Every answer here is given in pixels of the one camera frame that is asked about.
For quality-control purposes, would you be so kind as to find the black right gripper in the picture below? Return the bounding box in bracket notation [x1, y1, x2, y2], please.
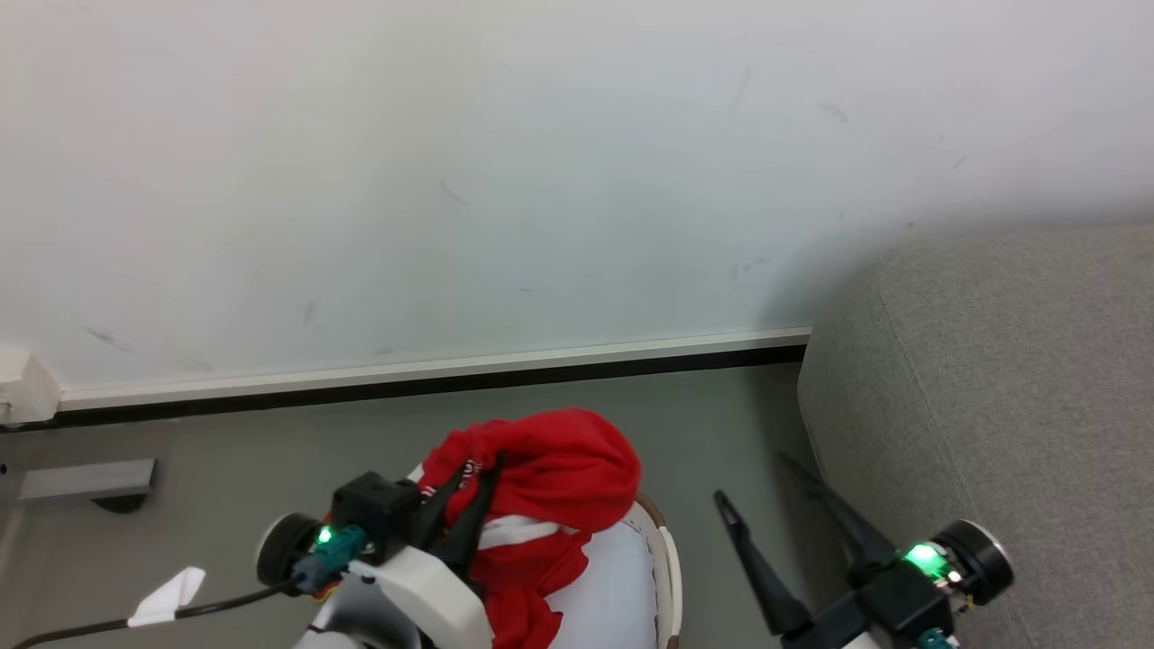
[714, 452, 956, 649]

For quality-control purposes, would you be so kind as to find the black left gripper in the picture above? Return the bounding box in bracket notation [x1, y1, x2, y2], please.
[330, 457, 505, 579]

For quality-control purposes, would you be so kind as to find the red clothing with white print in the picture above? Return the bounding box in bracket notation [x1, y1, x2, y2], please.
[410, 407, 643, 649]

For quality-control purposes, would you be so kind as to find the grey fabric sofa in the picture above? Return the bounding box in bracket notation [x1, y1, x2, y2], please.
[797, 221, 1154, 649]

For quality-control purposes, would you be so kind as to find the white black wall baseboard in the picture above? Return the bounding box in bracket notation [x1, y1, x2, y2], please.
[56, 327, 813, 430]

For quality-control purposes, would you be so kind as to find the white paper cable tag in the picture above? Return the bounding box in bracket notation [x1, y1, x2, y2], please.
[126, 566, 206, 628]

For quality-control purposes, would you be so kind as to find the white wall outlet box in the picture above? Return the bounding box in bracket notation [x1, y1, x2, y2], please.
[0, 349, 62, 426]

